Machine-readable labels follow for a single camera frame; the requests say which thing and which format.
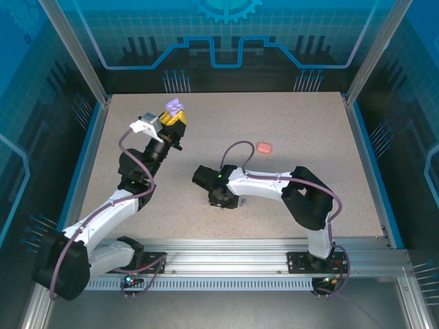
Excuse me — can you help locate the purple round charging case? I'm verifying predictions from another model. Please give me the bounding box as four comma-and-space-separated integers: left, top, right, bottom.
164, 97, 186, 116

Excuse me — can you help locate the left small LED circuit board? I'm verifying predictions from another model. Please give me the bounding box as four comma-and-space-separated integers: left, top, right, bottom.
122, 269, 143, 288

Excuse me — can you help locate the small led circuit board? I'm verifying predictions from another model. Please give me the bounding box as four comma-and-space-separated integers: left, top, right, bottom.
122, 269, 143, 288
320, 273, 344, 287

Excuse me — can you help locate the right small LED circuit board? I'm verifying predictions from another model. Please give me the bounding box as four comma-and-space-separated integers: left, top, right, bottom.
320, 273, 344, 287

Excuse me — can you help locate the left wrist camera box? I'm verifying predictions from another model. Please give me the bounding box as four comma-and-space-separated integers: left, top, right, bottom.
128, 112, 164, 143

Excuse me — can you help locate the aluminium mounting rail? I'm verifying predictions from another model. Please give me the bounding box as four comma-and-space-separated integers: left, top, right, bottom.
44, 239, 411, 275

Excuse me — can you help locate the left aluminium side rail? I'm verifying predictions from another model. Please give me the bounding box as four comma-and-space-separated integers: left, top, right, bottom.
56, 95, 113, 249

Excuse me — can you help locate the aluminium side rail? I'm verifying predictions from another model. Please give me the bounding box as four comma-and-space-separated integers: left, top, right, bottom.
56, 95, 113, 249
342, 94, 405, 249

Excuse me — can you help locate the slotted metal cable duct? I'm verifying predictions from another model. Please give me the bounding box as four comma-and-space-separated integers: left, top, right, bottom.
84, 278, 315, 292

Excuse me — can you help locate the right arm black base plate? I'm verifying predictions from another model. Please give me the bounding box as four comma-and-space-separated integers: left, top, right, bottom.
287, 250, 350, 274

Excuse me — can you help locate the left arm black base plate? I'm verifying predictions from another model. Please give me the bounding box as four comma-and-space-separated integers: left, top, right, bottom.
132, 251, 168, 274

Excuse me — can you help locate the left aluminium frame post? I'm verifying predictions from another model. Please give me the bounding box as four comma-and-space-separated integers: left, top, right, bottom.
38, 0, 112, 107

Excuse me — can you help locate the aluminium frame post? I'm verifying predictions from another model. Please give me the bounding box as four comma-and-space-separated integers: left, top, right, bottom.
344, 0, 414, 107
38, 0, 112, 107

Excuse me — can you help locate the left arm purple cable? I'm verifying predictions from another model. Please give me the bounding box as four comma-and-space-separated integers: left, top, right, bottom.
49, 128, 169, 302

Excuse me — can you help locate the right aluminium side rail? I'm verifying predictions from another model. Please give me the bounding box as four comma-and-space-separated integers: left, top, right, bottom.
342, 94, 405, 249

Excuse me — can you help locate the right aluminium frame post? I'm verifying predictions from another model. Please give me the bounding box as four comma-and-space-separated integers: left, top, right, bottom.
344, 0, 414, 107

